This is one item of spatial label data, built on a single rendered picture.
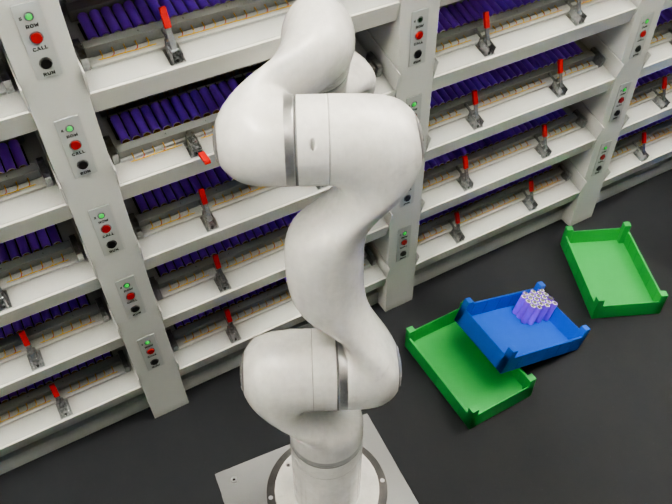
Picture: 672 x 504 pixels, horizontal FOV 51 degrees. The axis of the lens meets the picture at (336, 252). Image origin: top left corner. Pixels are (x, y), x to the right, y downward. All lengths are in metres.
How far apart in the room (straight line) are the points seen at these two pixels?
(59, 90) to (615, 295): 1.62
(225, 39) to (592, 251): 1.42
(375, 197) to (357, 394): 0.33
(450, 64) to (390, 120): 0.89
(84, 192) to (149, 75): 0.25
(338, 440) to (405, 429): 0.74
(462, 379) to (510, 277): 0.41
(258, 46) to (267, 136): 0.59
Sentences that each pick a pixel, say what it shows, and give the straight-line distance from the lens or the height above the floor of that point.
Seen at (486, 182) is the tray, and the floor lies 0.35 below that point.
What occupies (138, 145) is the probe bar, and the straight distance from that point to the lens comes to 1.38.
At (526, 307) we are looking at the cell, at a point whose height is 0.08.
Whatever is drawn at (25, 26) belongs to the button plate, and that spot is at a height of 1.09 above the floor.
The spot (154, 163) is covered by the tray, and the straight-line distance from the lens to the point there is 1.38.
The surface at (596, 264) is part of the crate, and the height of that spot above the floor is 0.00.
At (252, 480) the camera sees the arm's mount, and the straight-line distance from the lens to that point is 1.37.
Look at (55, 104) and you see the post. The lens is 1.24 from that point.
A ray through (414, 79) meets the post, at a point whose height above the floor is 0.77.
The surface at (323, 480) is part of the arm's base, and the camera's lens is 1.19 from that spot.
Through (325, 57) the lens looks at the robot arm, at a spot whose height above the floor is 1.18.
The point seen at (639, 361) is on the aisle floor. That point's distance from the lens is 2.09.
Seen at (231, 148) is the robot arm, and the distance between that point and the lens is 0.74.
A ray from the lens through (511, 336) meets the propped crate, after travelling 1.97.
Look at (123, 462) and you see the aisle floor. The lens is 1.88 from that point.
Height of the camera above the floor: 1.60
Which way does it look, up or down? 47 degrees down
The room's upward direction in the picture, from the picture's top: 2 degrees counter-clockwise
